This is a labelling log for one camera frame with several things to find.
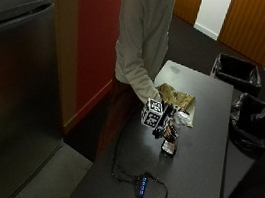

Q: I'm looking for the wooden door with handle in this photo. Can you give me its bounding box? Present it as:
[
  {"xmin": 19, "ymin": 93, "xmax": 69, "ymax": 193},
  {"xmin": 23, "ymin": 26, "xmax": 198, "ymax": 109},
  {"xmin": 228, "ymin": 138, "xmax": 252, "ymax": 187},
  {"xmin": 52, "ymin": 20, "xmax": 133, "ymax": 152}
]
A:
[{"xmin": 214, "ymin": 0, "xmax": 265, "ymax": 68}]

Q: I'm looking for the the person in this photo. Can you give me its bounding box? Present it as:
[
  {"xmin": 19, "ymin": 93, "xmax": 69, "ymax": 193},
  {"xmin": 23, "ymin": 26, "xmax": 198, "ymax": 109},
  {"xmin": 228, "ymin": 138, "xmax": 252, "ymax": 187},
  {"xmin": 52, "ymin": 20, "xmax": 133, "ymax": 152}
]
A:
[{"xmin": 95, "ymin": 0, "xmax": 178, "ymax": 168}]

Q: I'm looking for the wooden side panel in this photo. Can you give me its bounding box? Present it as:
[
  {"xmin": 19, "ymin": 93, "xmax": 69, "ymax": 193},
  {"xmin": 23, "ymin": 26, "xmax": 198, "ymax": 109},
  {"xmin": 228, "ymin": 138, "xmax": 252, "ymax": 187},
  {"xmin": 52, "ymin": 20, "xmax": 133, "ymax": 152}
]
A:
[{"xmin": 26, "ymin": 0, "xmax": 95, "ymax": 136}]

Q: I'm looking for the bin with black liner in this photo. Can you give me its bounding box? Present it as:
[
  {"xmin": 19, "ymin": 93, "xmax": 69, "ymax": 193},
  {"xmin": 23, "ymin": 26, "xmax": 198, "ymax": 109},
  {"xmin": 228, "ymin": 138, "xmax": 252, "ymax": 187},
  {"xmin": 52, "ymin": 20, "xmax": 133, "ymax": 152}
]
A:
[
  {"xmin": 223, "ymin": 90, "xmax": 265, "ymax": 160},
  {"xmin": 207, "ymin": 51, "xmax": 265, "ymax": 99}
]

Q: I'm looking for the white marker cube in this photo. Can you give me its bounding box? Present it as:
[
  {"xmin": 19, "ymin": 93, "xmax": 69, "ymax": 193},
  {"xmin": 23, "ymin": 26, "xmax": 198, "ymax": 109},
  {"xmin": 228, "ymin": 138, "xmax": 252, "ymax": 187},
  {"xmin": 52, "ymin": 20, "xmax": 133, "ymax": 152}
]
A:
[{"xmin": 138, "ymin": 96, "xmax": 168, "ymax": 131}]

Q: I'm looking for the black hub with blue lights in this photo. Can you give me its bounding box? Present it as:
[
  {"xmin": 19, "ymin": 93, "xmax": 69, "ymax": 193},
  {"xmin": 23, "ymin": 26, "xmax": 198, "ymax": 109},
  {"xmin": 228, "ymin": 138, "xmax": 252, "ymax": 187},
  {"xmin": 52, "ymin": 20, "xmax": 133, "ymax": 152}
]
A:
[{"xmin": 133, "ymin": 173, "xmax": 150, "ymax": 198}]

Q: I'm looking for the white crumpled paper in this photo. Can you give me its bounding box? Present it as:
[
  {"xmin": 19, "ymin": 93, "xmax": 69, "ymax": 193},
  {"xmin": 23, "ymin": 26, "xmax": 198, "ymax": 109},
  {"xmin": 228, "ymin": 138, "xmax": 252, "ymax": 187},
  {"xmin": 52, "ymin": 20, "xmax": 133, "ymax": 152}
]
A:
[{"xmin": 171, "ymin": 109, "xmax": 193, "ymax": 128}]

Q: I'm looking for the plain wooden door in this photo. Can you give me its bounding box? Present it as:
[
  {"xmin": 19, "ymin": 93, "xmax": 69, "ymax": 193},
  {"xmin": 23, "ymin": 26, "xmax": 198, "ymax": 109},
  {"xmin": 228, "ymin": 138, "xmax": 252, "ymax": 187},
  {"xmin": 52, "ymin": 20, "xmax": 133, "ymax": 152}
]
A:
[{"xmin": 170, "ymin": 0, "xmax": 205, "ymax": 28}]

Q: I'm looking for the stainless steel refrigerator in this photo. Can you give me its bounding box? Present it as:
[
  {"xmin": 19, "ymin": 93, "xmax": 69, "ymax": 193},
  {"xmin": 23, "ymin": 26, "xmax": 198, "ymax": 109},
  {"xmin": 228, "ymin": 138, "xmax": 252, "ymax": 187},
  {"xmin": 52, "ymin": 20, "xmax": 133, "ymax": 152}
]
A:
[{"xmin": 0, "ymin": 0, "xmax": 87, "ymax": 198}]

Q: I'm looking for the brown paper bag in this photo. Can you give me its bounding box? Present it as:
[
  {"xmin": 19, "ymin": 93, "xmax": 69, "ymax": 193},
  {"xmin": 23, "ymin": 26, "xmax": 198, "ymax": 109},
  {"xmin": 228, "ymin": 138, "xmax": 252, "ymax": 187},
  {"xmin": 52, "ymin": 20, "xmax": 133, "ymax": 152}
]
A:
[{"xmin": 150, "ymin": 81, "xmax": 200, "ymax": 129}]

